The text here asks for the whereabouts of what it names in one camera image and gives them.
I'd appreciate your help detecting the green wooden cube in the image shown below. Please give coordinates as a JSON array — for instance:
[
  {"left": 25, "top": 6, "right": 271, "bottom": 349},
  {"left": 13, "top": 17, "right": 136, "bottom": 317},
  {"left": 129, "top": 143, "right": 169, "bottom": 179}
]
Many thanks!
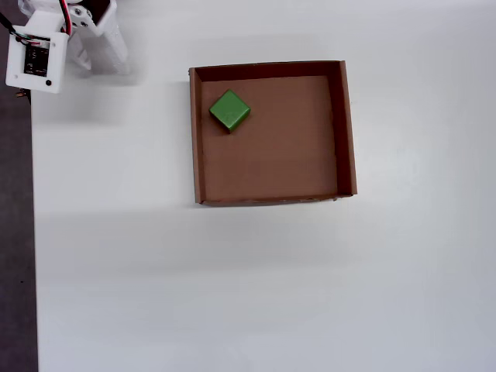
[{"left": 208, "top": 89, "right": 252, "bottom": 135}]

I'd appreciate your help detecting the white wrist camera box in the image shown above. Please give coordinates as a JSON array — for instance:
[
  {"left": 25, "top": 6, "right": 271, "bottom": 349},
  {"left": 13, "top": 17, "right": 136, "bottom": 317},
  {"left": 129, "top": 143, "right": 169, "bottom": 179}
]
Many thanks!
[{"left": 5, "top": 10, "right": 68, "bottom": 95}]

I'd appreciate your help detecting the red black white cable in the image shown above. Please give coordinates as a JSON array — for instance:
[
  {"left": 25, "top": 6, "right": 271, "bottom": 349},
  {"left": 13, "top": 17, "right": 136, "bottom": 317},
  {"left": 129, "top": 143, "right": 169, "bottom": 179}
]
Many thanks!
[{"left": 57, "top": 0, "right": 75, "bottom": 36}]

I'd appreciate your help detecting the brown cardboard box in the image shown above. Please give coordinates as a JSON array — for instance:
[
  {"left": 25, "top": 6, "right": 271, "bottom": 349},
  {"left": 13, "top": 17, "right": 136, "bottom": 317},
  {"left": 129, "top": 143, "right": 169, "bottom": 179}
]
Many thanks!
[{"left": 188, "top": 59, "right": 358, "bottom": 207}]

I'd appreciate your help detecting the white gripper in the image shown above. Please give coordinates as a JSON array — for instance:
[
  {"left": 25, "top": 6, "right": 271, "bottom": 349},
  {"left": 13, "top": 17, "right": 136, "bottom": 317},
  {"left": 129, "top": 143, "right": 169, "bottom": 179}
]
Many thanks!
[{"left": 18, "top": 0, "right": 130, "bottom": 75}]

